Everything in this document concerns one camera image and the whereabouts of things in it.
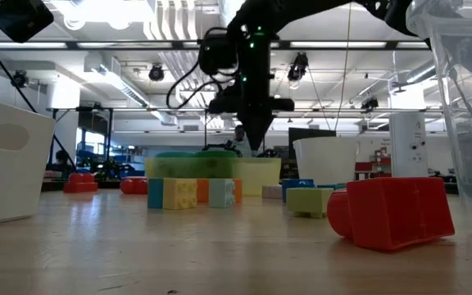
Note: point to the small teal toy block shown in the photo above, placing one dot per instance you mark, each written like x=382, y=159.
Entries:
x=155, y=193

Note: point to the green foam die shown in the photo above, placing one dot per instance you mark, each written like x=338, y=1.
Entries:
x=216, y=164

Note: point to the white pillar with switches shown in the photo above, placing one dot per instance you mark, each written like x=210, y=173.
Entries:
x=408, y=143

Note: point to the blue patterned card box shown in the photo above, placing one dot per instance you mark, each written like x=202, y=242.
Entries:
x=297, y=182

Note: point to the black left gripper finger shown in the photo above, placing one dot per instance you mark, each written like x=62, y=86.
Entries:
x=21, y=18

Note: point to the clear plastic bin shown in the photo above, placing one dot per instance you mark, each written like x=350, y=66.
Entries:
x=465, y=123

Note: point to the translucent yellow plastic bin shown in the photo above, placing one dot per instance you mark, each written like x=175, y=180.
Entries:
x=256, y=176

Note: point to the black ceiling spotlight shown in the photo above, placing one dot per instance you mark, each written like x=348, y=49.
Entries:
x=156, y=73
x=297, y=65
x=369, y=103
x=19, y=78

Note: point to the background black rig frame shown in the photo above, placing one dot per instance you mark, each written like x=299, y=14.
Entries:
x=109, y=135
x=205, y=131

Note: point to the black overhead rig beam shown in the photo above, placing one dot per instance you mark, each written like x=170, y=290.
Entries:
x=137, y=45

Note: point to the white round plastic bucket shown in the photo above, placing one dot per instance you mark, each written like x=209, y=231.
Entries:
x=326, y=160

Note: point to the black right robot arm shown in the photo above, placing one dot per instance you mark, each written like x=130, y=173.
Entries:
x=285, y=10

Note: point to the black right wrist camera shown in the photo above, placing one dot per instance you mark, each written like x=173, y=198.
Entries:
x=215, y=53

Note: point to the small yellow toy block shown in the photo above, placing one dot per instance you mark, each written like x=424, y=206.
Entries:
x=180, y=194

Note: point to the white peach card box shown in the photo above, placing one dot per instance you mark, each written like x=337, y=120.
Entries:
x=271, y=191

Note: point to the large red toy block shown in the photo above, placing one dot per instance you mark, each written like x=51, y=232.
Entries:
x=396, y=213

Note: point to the red cabinet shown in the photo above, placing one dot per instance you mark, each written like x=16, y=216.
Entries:
x=367, y=167

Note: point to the white rectangular plastic bin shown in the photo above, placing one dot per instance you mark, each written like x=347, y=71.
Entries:
x=10, y=184

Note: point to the turquoise toy block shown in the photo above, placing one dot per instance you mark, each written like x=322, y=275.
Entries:
x=330, y=186

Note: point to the small mint toy block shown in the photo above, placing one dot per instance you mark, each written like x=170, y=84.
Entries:
x=221, y=193

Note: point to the lime green toy block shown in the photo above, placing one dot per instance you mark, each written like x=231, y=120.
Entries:
x=309, y=201

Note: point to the red two-stud toy block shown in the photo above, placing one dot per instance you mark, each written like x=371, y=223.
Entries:
x=80, y=183

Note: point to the orange arched toy block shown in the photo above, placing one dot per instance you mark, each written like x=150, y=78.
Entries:
x=202, y=190

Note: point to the teal foam die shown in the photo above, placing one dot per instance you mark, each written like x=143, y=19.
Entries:
x=174, y=164

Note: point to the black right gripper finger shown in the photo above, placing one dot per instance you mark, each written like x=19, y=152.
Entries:
x=256, y=129

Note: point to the silver ventilation duct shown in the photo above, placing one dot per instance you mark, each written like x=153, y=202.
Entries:
x=224, y=10

